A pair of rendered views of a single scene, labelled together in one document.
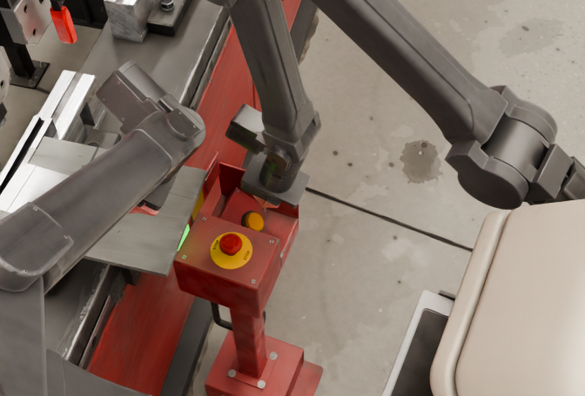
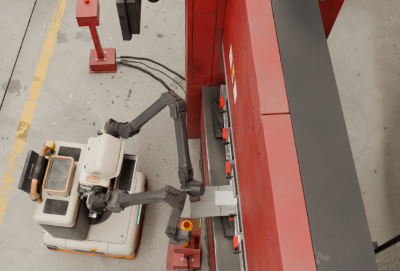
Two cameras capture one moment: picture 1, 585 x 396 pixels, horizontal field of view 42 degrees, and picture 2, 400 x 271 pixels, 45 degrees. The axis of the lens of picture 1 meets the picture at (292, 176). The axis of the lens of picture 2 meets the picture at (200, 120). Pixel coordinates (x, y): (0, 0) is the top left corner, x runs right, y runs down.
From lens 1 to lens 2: 224 cm
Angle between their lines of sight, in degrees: 60
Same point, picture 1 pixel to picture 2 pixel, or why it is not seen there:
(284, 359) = (178, 259)
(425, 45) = (136, 196)
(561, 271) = (107, 153)
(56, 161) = (229, 208)
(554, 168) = (107, 196)
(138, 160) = (181, 158)
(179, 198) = (194, 207)
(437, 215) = not seen: outside the picture
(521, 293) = (113, 151)
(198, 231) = (197, 229)
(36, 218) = (174, 115)
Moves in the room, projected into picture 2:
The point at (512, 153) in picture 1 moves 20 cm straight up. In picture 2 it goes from (116, 194) to (111, 181)
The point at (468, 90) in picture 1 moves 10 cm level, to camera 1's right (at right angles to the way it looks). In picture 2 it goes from (126, 197) to (107, 202)
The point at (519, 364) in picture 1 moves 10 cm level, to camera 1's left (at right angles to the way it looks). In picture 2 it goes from (112, 139) to (131, 134)
